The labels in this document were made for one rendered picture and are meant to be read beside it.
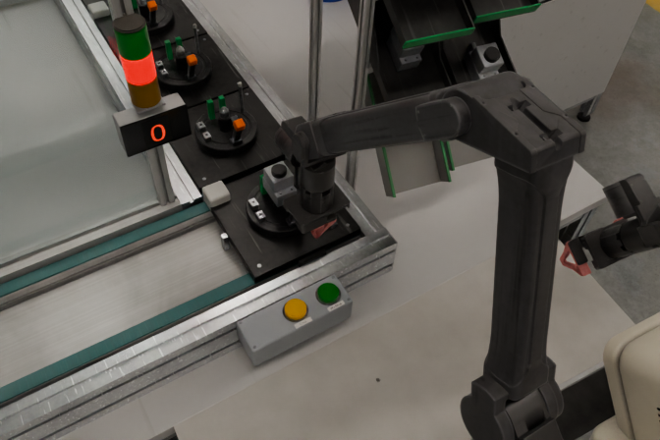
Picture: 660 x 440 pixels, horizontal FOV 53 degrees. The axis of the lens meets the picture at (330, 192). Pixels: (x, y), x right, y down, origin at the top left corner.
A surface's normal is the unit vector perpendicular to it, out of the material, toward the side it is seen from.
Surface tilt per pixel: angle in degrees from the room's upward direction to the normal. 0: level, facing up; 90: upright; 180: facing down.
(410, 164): 45
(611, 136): 0
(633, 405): 90
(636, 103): 0
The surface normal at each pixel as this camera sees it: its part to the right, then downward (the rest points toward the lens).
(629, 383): -0.89, 0.32
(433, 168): 0.29, 0.05
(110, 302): 0.04, -0.65
